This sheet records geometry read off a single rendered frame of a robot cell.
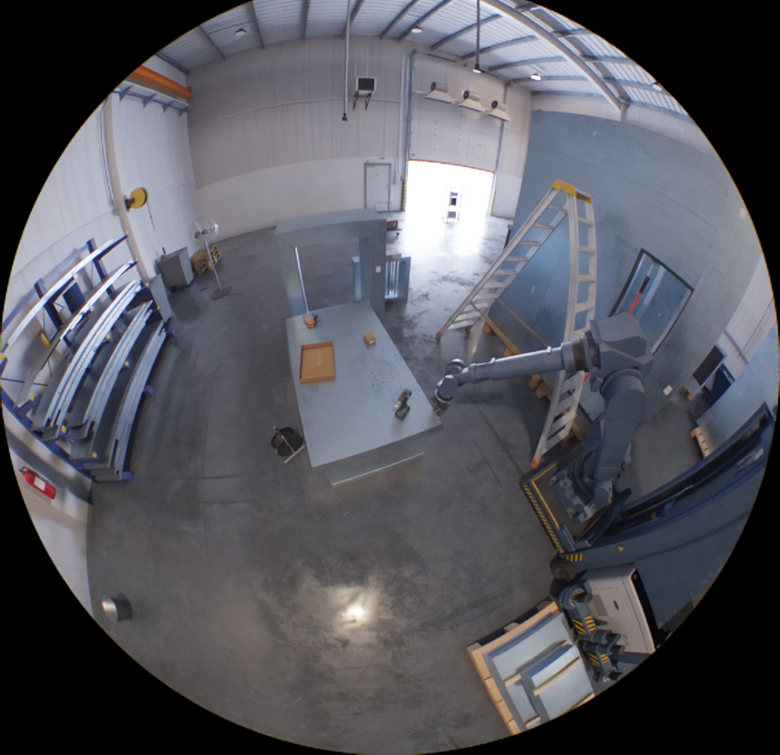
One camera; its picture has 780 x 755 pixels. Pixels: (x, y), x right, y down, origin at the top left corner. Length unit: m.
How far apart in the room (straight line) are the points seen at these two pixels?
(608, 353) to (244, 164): 10.73
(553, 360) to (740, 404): 5.37
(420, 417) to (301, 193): 9.62
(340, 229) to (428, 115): 9.51
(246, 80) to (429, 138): 7.58
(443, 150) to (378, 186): 3.29
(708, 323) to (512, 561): 2.50
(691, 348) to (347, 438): 2.79
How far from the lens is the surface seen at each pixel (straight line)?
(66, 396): 3.65
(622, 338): 1.29
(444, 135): 11.94
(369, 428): 1.77
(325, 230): 2.69
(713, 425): 6.41
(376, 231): 2.81
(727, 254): 2.44
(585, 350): 1.31
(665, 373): 2.54
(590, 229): 2.30
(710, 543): 1.91
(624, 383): 1.32
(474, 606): 2.40
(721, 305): 2.42
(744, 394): 6.23
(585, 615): 2.58
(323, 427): 1.81
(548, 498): 2.44
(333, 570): 2.25
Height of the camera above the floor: 2.21
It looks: 47 degrees down
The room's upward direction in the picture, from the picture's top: 2 degrees clockwise
